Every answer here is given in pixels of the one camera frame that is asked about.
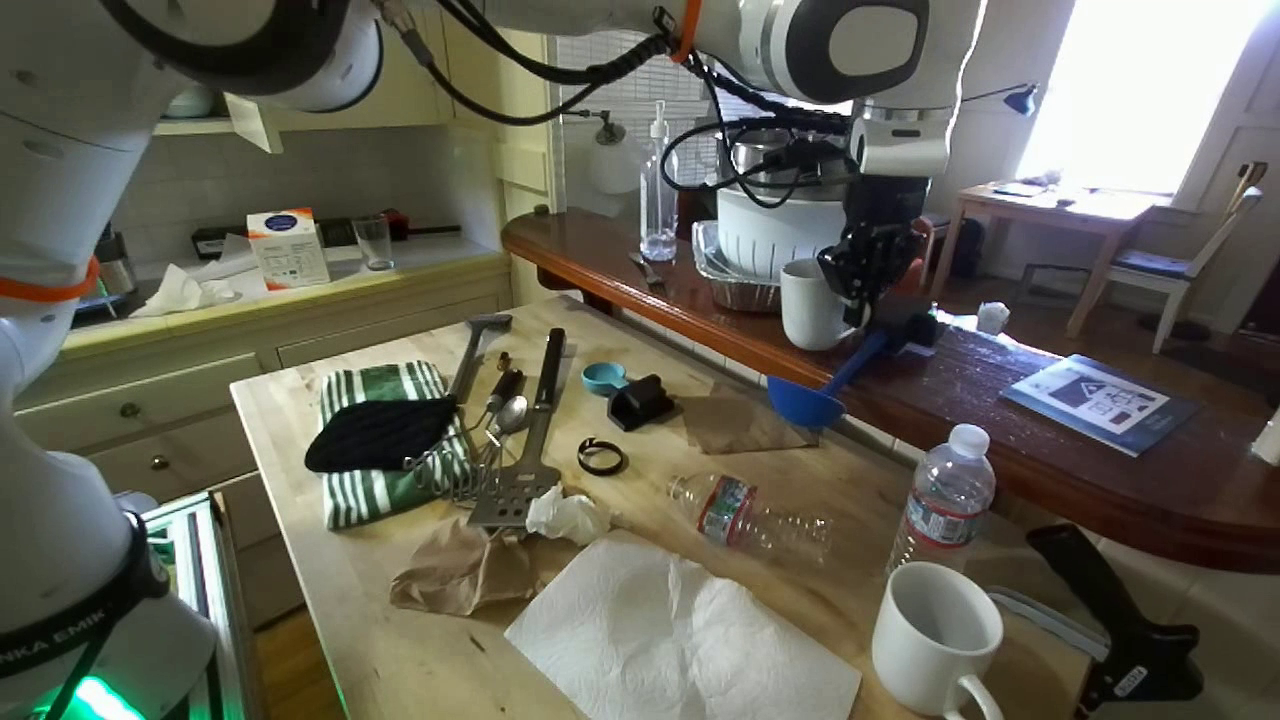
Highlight black spatula grey handle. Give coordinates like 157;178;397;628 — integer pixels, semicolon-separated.
444;312;517;411

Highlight upright clear water bottle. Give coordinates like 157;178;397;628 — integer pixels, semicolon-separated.
887;419;998;577

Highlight wall lamp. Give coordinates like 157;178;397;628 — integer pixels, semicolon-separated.
556;105;631;153

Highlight blue desk lamp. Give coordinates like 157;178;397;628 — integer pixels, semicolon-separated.
956;77;1045;129

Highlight wooden desk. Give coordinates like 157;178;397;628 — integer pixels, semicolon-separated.
928;177;1176;302

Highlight black clamp mount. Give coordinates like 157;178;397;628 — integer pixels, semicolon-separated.
1022;518;1206;715

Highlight wooden chair blue seat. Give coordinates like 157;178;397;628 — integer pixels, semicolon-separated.
1059;154;1272;357

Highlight clear drinking glass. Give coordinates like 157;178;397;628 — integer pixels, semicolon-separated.
353;212;401;277

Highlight cream cabinet with drawers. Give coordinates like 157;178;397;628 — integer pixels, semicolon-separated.
0;252;517;632

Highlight small teal measuring cup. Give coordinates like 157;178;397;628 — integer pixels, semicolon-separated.
578;357;631;400

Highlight bright window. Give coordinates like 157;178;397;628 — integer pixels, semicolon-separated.
1015;0;1274;197

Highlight green white striped towel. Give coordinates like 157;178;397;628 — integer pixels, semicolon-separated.
317;357;479;537

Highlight white box blue logo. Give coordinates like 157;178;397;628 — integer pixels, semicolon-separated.
245;203;331;294

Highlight white paper towel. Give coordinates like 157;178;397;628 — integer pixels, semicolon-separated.
499;532;868;720

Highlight crushed clear plastic bottle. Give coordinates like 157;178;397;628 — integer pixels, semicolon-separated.
673;471;843;569

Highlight clear pump sanitizer bottle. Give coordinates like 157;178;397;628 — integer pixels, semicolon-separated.
634;101;684;269

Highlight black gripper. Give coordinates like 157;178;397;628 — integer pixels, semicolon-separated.
819;170;933;334

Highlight blue plastic scoop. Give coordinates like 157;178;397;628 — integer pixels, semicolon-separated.
762;317;898;430

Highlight small black object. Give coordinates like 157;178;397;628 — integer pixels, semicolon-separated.
607;373;681;430

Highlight orange strap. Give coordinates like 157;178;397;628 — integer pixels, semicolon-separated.
665;0;708;65

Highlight dark wooden bar counter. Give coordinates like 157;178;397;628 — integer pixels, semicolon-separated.
499;203;1280;577

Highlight blue white magazine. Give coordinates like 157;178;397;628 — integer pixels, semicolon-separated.
995;351;1197;463

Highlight crumpled white plastic wrap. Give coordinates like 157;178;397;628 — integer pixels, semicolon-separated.
131;252;273;321

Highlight large white mug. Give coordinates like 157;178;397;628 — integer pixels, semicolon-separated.
868;556;1011;720

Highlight black ring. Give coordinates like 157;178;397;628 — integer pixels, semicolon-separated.
576;434;631;480

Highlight metal slotted spatula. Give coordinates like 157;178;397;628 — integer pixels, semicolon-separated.
453;322;573;539

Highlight small white mug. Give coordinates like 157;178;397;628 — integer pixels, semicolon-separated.
777;255;855;357

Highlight crumpled white tissue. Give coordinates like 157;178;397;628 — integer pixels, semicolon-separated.
523;480;621;546

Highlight aluminium frame stand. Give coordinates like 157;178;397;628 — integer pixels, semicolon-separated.
131;482;262;720

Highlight black cloth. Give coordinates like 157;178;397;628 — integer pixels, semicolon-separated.
298;397;462;477

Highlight metal spoon black handle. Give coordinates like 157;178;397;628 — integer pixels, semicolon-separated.
476;363;536;439

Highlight aluminium foil tray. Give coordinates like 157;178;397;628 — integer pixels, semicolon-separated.
689;214;805;321

